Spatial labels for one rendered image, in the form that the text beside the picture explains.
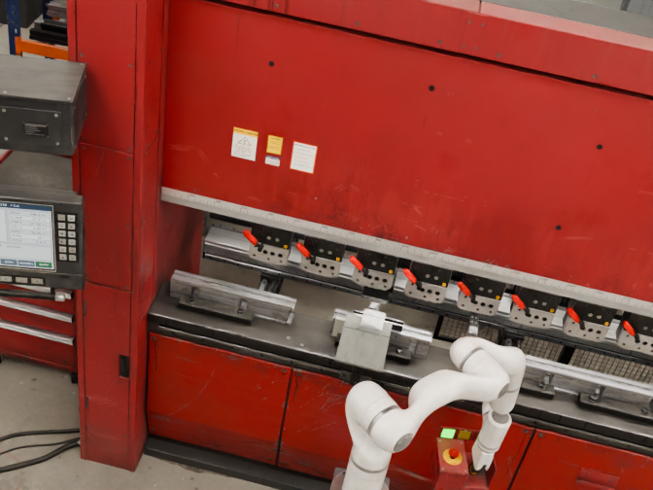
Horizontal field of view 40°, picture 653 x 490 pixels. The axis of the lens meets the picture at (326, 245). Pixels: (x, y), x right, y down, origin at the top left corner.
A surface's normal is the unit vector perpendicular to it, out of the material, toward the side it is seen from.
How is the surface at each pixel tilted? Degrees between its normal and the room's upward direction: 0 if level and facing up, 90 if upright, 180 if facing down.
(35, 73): 0
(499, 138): 90
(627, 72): 90
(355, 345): 0
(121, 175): 90
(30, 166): 0
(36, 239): 90
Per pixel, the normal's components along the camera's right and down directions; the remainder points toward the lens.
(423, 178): -0.19, 0.58
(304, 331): 0.15, -0.78
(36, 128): 0.05, 0.61
